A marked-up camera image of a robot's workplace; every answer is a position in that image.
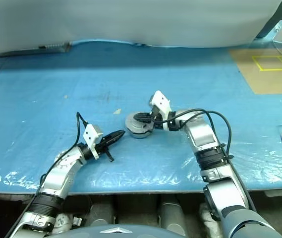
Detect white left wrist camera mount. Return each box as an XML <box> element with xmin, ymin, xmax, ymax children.
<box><xmin>83</xmin><ymin>123</ymin><xmax>105</xmax><ymax>160</ymax></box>

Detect white backdrop sheet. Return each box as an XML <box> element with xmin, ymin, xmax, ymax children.
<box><xmin>0</xmin><ymin>0</ymin><xmax>282</xmax><ymax>59</ymax></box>

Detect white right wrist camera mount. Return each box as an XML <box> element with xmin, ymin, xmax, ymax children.
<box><xmin>148</xmin><ymin>90</ymin><xmax>172</xmax><ymax>131</ymax></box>

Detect grey robot torso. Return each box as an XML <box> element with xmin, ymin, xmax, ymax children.
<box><xmin>63</xmin><ymin>224</ymin><xmax>186</xmax><ymax>238</ymax></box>

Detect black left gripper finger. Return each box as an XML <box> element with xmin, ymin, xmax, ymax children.
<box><xmin>103</xmin><ymin>130</ymin><xmax>126</xmax><ymax>143</ymax></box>
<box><xmin>101</xmin><ymin>136</ymin><xmax>123</xmax><ymax>150</ymax></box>

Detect black spoked wheel cap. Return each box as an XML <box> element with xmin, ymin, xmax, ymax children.
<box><xmin>125</xmin><ymin>112</ymin><xmax>154</xmax><ymax>133</ymax></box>

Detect grey power strip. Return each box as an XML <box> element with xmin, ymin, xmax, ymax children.
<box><xmin>38</xmin><ymin>41</ymin><xmax>72</xmax><ymax>53</ymax></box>

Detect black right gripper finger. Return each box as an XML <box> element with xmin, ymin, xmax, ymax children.
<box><xmin>144</xmin><ymin>122</ymin><xmax>157</xmax><ymax>133</ymax></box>
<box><xmin>133</xmin><ymin>112</ymin><xmax>154</xmax><ymax>123</ymax></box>

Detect blue plastic table sheet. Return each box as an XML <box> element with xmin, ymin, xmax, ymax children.
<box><xmin>0</xmin><ymin>38</ymin><xmax>282</xmax><ymax>193</ymax></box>

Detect blue-grey metal frame strut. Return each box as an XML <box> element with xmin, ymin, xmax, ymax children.
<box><xmin>255</xmin><ymin>0</ymin><xmax>282</xmax><ymax>39</ymax></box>

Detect brown cardboard sheet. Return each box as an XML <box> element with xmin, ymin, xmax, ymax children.
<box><xmin>228</xmin><ymin>47</ymin><xmax>282</xmax><ymax>95</ymax></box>

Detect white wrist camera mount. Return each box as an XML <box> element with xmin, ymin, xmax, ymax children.
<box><xmin>83</xmin><ymin>123</ymin><xmax>105</xmax><ymax>160</ymax></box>
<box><xmin>148</xmin><ymin>90</ymin><xmax>172</xmax><ymax>131</ymax></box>

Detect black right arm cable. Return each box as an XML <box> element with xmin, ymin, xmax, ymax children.
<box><xmin>153</xmin><ymin>108</ymin><xmax>258</xmax><ymax>214</ymax></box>

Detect grey rounded robot leg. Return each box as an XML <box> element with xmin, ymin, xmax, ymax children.
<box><xmin>159</xmin><ymin>195</ymin><xmax>184</xmax><ymax>232</ymax></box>
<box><xmin>91</xmin><ymin>195</ymin><xmax>114</xmax><ymax>227</ymax></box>

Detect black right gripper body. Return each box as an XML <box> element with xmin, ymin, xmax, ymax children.
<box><xmin>150</xmin><ymin>105</ymin><xmax>165</xmax><ymax>130</ymax></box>

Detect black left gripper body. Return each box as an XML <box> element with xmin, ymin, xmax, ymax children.
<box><xmin>93</xmin><ymin>140</ymin><xmax>114</xmax><ymax>163</ymax></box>

